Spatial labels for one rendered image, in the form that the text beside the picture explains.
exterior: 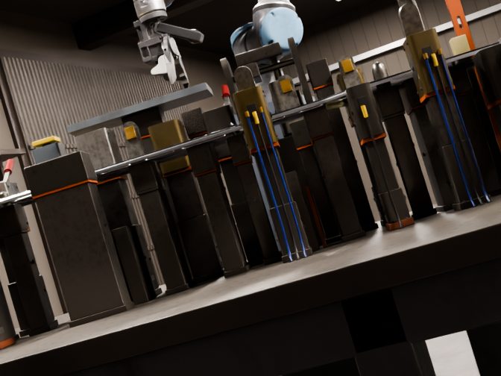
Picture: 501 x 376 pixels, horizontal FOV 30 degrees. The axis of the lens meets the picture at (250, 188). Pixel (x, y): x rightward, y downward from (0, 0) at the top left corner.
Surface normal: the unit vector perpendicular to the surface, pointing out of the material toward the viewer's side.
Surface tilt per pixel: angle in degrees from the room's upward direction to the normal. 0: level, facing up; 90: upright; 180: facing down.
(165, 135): 90
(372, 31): 90
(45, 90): 90
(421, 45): 90
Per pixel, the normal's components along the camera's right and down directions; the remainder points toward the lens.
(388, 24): -0.34, 0.06
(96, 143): -0.07, -0.03
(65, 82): 0.89, -0.29
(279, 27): 0.39, -0.04
